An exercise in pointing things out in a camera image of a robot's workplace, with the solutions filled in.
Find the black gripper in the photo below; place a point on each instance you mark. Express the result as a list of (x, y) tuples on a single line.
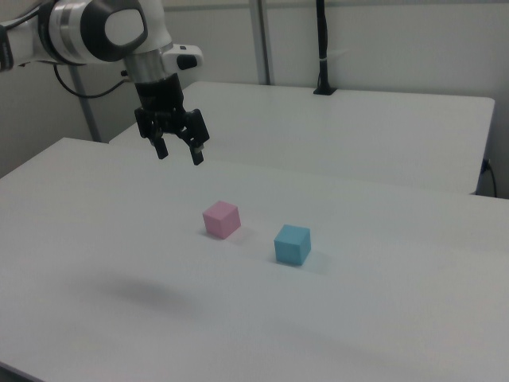
[(161, 97)]

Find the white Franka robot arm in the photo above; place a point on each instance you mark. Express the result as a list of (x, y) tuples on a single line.
[(79, 28)]

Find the pink cube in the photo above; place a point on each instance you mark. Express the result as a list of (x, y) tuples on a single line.
[(221, 219)]

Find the blue cube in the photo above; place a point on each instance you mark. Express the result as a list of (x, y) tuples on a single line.
[(292, 244)]

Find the white rear table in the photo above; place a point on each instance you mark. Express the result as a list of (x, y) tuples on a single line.
[(338, 131)]

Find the grey metal frame post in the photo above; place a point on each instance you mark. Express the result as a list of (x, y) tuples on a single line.
[(85, 103)]

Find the grey wall partition post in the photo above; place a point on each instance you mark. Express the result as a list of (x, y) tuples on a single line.
[(260, 40)]

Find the black camera stand pole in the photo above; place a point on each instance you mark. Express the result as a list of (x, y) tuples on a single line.
[(322, 47)]

